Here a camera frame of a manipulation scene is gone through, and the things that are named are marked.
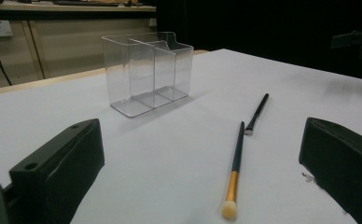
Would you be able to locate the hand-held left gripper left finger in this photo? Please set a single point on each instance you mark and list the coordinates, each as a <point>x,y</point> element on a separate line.
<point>61,174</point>

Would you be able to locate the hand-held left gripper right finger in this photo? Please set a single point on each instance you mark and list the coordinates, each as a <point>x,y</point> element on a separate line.
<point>344,161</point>

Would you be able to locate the thin black silver-ferrule makeup brush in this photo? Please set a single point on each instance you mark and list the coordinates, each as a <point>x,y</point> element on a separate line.
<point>257,113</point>

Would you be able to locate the gold-ferrule black makeup brush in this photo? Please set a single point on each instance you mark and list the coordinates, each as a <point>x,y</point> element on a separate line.
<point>236,161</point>

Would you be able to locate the clear acrylic organizer box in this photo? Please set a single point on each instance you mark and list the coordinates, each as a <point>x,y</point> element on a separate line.
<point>145,77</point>

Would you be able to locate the white table board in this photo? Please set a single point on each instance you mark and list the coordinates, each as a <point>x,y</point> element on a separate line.
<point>176,161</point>

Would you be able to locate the dark horizontal bar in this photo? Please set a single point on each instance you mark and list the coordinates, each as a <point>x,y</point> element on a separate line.
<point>61,15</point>

